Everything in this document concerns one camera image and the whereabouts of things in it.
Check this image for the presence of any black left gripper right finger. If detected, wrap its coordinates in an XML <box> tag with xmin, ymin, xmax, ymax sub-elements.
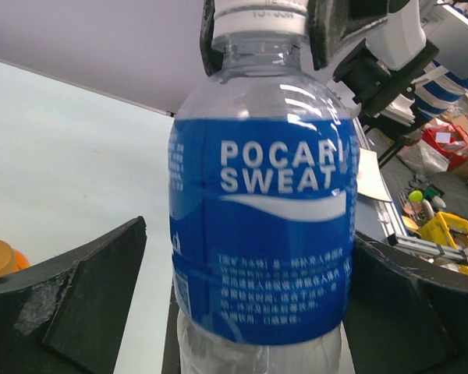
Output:
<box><xmin>344</xmin><ymin>232</ymin><xmax>468</xmax><ymax>373</ymax></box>

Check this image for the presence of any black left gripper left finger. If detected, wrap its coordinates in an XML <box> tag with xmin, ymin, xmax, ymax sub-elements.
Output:
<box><xmin>0</xmin><ymin>217</ymin><xmax>147</xmax><ymax>373</ymax></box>

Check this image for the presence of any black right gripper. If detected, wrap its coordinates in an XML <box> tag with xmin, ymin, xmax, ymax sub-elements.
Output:
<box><xmin>307</xmin><ymin>0</ymin><xmax>439</xmax><ymax>117</ymax></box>

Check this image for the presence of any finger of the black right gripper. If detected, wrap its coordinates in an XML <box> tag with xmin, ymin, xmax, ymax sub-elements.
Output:
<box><xmin>200</xmin><ymin>0</ymin><xmax>224</xmax><ymax>76</ymax></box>

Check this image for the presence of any blue Pocari Sweat bottle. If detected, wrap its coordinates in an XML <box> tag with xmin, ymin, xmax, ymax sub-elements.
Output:
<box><xmin>168</xmin><ymin>1</ymin><xmax>359</xmax><ymax>373</ymax></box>

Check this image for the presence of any yellow plastic crate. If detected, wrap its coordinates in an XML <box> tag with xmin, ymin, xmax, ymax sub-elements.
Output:
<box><xmin>418</xmin><ymin>212</ymin><xmax>468</xmax><ymax>249</ymax></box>

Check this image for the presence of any small orange bottle gold cap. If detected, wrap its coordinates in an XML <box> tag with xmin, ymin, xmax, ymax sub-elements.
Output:
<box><xmin>0</xmin><ymin>240</ymin><xmax>30</xmax><ymax>277</ymax></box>

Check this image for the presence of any red plastic basket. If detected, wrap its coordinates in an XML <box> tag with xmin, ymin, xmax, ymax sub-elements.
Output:
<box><xmin>423</xmin><ymin>124</ymin><xmax>468</xmax><ymax>170</ymax></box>

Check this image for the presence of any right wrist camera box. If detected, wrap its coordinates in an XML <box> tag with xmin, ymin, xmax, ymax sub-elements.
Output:
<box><xmin>366</xmin><ymin>0</ymin><xmax>427</xmax><ymax>71</ymax></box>

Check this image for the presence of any aluminium frame rail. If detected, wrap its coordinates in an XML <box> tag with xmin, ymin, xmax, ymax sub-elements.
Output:
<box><xmin>387</xmin><ymin>234</ymin><xmax>468</xmax><ymax>263</ymax></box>

